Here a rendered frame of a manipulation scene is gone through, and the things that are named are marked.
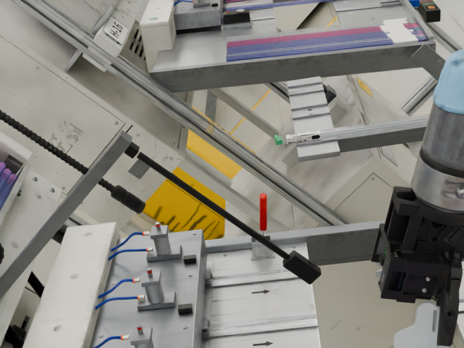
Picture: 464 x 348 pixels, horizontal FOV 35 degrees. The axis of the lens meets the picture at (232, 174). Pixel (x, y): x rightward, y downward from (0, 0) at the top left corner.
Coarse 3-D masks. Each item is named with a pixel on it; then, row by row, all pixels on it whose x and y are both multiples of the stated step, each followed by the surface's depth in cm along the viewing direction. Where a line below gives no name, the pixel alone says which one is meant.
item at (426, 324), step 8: (424, 304) 79; (432, 304) 79; (416, 312) 79; (424, 312) 79; (432, 312) 79; (416, 320) 79; (424, 320) 79; (432, 320) 79; (408, 328) 79; (416, 328) 79; (424, 328) 79; (432, 328) 79; (400, 336) 78; (408, 336) 78; (416, 336) 79; (424, 336) 79; (432, 336) 78; (400, 344) 78; (408, 344) 78; (416, 344) 78; (424, 344) 79; (432, 344) 78
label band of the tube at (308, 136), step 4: (308, 132) 128; (312, 132) 128; (316, 132) 128; (288, 136) 128; (292, 136) 128; (296, 136) 128; (300, 136) 127; (304, 136) 127; (308, 136) 127; (312, 136) 127; (316, 136) 127; (320, 136) 127; (288, 140) 128; (292, 140) 128; (296, 140) 128; (300, 140) 128; (304, 140) 128; (308, 140) 128
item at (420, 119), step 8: (392, 120) 127; (400, 120) 126; (408, 120) 126; (416, 120) 126; (424, 120) 126; (336, 128) 127; (344, 128) 127; (352, 128) 127; (360, 128) 126; (368, 128) 126; (376, 128) 126; (384, 128) 126; (280, 136) 129; (328, 136) 127; (336, 136) 127; (280, 144) 128
